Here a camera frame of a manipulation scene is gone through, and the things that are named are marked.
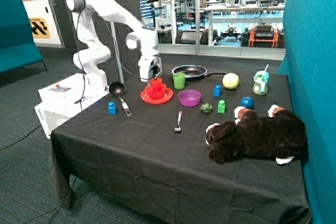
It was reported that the brown plush dog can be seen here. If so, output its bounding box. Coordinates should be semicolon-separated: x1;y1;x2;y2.
205;105;308;164

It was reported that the purple plastic bowl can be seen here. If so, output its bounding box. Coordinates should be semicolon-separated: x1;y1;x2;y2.
178;90;201;107

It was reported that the blue toy block middle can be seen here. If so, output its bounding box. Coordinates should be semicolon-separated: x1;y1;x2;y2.
213;85;222;97

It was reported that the red plastic cup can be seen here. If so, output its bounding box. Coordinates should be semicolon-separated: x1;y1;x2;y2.
151;78;162;92

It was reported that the green toy block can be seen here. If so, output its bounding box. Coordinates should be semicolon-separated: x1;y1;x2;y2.
217;100;226;114

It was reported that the blue ball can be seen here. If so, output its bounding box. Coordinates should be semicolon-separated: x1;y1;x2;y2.
240;97;254;109

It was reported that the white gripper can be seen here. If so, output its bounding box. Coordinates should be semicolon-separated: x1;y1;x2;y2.
138;54;162;86

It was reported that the black tripod stand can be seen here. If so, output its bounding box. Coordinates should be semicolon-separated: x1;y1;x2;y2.
146;0;159;28

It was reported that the red plastic plate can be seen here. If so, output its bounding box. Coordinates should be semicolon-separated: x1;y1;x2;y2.
140;88;174;104

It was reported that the teal sofa left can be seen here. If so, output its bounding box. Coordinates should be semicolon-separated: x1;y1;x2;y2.
0;0;44;73

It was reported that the blue toy block left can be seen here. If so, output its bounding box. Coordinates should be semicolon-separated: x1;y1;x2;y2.
108;102;117;115

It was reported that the teal partition right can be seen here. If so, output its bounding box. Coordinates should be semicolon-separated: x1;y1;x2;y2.
278;0;335;223

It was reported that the yellow softball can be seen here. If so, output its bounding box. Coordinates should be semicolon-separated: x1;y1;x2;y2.
222;73;239;90

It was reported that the orange mobile robot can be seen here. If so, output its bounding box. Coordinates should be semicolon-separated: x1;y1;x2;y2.
248;23;279;48

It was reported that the black frying pan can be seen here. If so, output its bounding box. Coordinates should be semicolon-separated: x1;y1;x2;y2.
172;65;228;81

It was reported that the toddler sippy cup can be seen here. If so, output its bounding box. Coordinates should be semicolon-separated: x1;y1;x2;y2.
253;65;270;95

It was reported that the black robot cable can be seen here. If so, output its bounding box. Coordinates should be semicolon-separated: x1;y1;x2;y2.
75;6;150;112

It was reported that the black tablecloth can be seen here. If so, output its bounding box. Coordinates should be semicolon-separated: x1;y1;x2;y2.
48;70;312;223

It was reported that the black ladle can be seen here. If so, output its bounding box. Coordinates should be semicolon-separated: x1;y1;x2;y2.
109;81;132;116

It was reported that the green toy pepper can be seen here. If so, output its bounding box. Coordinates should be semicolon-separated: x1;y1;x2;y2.
201;103;213;114

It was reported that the red plastic bowl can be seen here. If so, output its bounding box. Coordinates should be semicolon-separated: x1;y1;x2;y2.
145;83;166;99

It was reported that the metal fork purple handle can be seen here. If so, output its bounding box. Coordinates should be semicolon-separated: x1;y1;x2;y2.
174;111;183;134

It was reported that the white robot control box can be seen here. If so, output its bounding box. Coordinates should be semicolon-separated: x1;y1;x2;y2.
35;73;108;138

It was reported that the green plastic cup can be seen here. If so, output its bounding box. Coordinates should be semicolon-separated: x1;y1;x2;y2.
173;72;186;90

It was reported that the blue toy block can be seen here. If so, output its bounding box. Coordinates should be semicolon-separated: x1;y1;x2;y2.
213;85;222;97
108;102;117;115

